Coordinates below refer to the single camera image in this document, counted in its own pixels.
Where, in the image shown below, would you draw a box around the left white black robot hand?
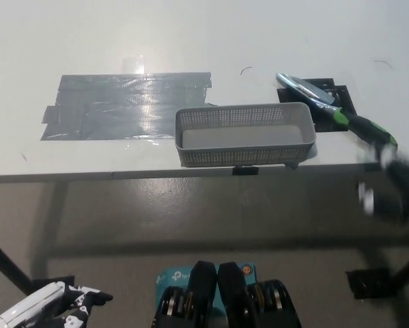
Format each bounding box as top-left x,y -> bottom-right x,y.
0,280 -> 113,328

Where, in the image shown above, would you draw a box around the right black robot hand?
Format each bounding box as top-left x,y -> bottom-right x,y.
356,139 -> 409,226

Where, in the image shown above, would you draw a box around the garden trowel green black handle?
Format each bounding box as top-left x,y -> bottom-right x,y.
275,72 -> 399,148

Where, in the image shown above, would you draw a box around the robot body black teal blocks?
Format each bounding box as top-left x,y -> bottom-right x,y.
151,260 -> 302,328

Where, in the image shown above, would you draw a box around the black tape patch on floor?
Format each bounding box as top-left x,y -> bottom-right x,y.
345,269 -> 401,301

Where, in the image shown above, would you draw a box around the black tape patch on table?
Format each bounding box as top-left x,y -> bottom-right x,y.
277,78 -> 358,133

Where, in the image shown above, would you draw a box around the small black tape strip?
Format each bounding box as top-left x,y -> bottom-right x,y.
232,165 -> 259,177

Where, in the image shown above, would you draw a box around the grey perforated plastic basket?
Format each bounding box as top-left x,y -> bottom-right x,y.
174,102 -> 317,168

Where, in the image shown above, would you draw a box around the large grey duct tape patch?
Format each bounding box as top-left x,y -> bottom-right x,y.
39,70 -> 218,141

